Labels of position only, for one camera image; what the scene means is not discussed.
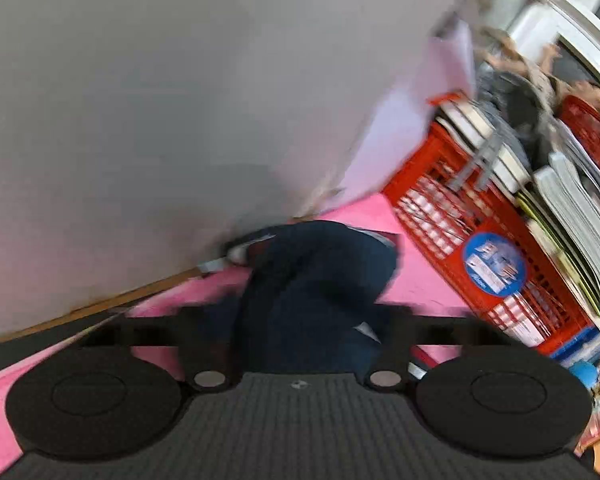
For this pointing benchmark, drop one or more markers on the blue plush ball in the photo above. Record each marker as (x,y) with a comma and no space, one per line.
(584,376)

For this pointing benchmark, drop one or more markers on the pink rabbit print blanket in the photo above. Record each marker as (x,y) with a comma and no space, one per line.
(420,285)

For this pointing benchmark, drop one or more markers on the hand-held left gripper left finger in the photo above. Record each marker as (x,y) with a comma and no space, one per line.
(205,360)

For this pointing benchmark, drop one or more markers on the white board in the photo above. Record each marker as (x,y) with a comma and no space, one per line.
(405,110)

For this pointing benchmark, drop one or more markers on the large red plastic crate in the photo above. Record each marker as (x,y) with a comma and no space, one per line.
(430,200)

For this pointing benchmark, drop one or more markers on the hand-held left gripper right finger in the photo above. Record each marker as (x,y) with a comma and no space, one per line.
(395,355)

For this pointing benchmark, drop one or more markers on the small red plastic basket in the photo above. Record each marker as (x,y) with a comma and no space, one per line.
(585,120)

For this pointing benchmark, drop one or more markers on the stack of papers and workbooks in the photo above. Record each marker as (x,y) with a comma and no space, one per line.
(570,210)

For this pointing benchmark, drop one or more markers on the navy and white jacket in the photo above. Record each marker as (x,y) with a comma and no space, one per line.
(310,285)

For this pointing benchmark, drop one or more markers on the row of tall thin books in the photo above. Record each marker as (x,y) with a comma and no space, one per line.
(580,345)

